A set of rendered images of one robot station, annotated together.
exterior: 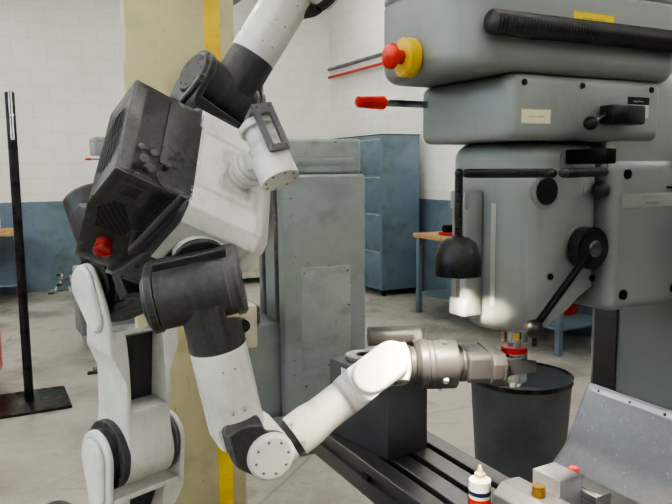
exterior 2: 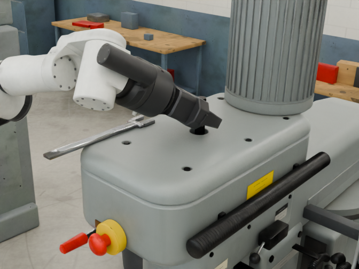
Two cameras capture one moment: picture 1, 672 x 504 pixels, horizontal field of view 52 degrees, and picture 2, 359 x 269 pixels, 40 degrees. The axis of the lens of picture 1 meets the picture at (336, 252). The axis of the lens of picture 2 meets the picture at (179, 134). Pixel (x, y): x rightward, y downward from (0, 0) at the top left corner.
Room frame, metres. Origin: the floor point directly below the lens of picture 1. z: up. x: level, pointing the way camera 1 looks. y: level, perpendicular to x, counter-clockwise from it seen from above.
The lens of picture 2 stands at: (0.41, 0.05, 2.27)
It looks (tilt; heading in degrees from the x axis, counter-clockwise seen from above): 24 degrees down; 338
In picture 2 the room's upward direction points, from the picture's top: 2 degrees clockwise
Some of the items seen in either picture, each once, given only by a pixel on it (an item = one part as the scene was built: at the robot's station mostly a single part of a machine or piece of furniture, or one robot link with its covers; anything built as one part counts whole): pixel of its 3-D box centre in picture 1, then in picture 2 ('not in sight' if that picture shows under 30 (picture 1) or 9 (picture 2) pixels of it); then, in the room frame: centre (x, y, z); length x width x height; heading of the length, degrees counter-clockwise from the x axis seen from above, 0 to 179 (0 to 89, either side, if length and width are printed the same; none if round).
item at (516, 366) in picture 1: (519, 367); not in sight; (1.18, -0.32, 1.24); 0.06 x 0.02 x 0.03; 95
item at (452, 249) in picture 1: (458, 255); not in sight; (1.06, -0.19, 1.45); 0.07 x 0.07 x 0.06
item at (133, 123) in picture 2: not in sight; (101, 135); (1.23, -0.13, 1.89); 0.24 x 0.04 x 0.01; 118
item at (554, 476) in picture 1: (556, 488); not in sight; (1.11, -0.37, 1.05); 0.06 x 0.05 x 0.06; 30
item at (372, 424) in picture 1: (377, 399); not in sight; (1.59, -0.09, 1.04); 0.22 x 0.12 x 0.20; 36
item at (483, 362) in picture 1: (464, 364); not in sight; (1.20, -0.23, 1.24); 0.13 x 0.12 x 0.10; 5
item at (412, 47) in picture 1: (407, 57); (111, 237); (1.10, -0.11, 1.76); 0.06 x 0.02 x 0.06; 27
